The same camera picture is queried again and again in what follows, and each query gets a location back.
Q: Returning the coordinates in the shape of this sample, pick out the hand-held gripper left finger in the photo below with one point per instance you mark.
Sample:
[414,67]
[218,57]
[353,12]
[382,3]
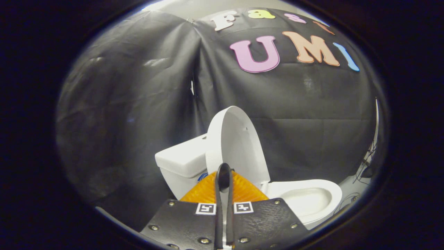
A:
[187,225]

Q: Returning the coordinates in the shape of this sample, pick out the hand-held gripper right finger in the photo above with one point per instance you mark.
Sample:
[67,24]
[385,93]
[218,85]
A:
[267,225]

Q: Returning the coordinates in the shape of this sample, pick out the white toilet lid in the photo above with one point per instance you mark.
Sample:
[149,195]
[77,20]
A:
[236,139]

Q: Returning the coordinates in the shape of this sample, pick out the white ceramic toilet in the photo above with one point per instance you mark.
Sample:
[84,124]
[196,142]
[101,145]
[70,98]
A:
[184,159]

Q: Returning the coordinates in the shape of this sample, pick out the black backdrop cloth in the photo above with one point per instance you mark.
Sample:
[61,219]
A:
[138,104]

